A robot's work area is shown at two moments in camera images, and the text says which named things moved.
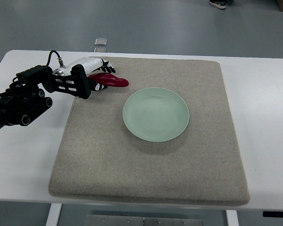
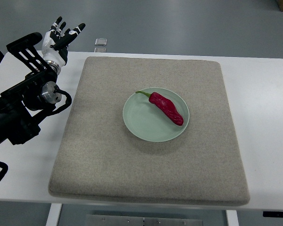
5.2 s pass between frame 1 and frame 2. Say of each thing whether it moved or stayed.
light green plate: stayed
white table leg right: stayed
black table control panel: stayed
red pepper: moved
